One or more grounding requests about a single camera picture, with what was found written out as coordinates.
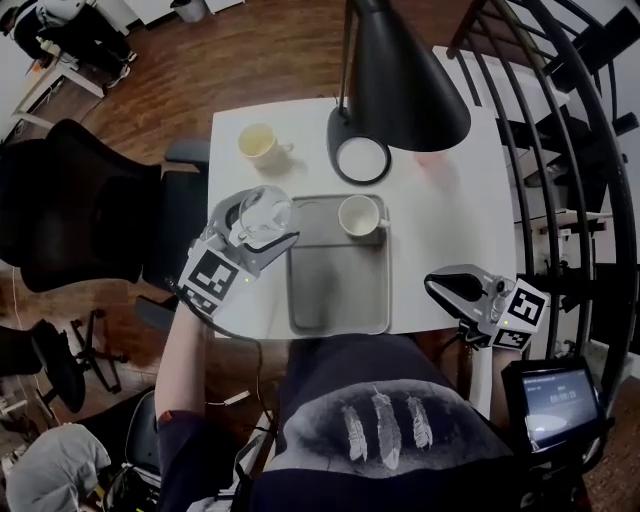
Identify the pink translucent cup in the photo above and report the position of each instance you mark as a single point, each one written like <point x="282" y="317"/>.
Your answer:
<point x="435" y="160"/>

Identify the clear glass cup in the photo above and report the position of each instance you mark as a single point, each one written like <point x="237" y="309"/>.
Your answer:
<point x="265" y="212"/>

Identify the person's left forearm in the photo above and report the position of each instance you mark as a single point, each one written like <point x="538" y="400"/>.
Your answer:
<point x="182" y="360"/>

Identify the grey plastic tray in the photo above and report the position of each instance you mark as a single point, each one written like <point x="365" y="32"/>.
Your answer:
<point x="340" y="290"/>

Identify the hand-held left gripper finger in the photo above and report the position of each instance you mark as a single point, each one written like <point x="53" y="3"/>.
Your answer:
<point x="267" y="252"/>
<point x="222" y="215"/>

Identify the black swivel chair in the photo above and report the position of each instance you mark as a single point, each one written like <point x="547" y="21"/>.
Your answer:
<point x="55" y="365"/>

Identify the person's right forearm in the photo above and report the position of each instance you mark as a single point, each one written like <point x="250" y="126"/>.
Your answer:
<point x="502" y="390"/>

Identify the black desk lamp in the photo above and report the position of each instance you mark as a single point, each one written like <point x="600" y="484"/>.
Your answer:
<point x="395" y="80"/>

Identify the black tablet with screen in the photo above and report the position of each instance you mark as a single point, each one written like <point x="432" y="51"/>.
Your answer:
<point x="557" y="407"/>

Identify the grey cloth jacket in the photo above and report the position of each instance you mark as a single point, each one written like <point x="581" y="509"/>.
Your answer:
<point x="55" y="465"/>

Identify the black metal stair railing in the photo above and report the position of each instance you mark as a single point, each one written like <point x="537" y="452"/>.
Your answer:
<point x="620" y="200"/>

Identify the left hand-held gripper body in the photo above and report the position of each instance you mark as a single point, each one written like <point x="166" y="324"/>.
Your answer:
<point x="215" y="280"/>

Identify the white desk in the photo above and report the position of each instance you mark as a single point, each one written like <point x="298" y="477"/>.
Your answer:
<point x="65" y="82"/>

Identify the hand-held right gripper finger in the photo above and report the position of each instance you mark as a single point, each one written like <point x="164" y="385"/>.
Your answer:
<point x="462" y="270"/>
<point x="457" y="309"/>

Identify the person's dark feather-print shirt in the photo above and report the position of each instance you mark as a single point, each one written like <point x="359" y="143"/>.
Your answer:
<point x="375" y="380"/>

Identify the black equipment bag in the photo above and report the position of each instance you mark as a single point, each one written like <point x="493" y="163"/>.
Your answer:
<point x="130" y="490"/>

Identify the white ceramic mug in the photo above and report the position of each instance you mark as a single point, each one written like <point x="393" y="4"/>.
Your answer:
<point x="357" y="215"/>

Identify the white cabinet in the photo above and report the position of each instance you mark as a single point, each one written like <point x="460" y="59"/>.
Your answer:
<point x="150" y="10"/>

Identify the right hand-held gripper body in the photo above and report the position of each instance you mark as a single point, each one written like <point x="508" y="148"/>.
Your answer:
<point x="520" y="315"/>

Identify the grey waste bin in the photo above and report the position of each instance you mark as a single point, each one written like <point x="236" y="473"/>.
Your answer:
<point x="190" y="9"/>

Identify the black mesh office chair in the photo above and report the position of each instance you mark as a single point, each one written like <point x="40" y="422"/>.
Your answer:
<point x="75" y="210"/>

